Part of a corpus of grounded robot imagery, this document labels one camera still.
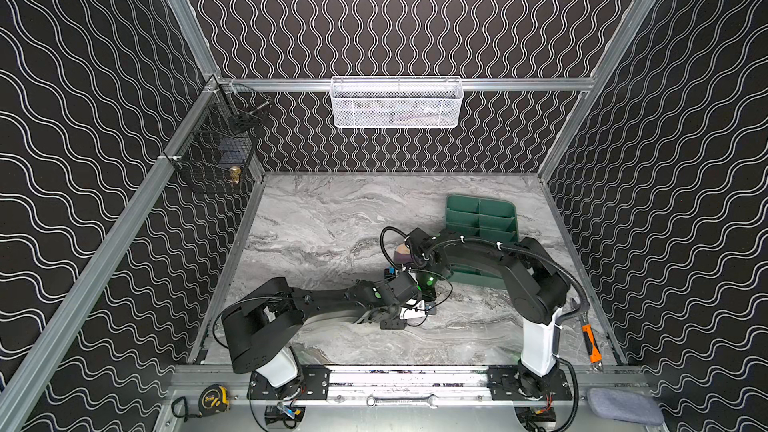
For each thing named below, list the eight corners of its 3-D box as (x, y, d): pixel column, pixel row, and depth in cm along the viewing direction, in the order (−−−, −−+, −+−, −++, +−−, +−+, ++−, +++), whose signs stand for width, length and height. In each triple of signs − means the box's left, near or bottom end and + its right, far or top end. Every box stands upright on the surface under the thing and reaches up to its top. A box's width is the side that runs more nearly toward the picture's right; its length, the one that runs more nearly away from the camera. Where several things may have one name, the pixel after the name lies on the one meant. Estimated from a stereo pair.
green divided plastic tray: (444, 238, 104) (446, 225, 98) (446, 205, 113) (448, 192, 108) (513, 247, 101) (519, 234, 95) (509, 213, 110) (515, 200, 105)
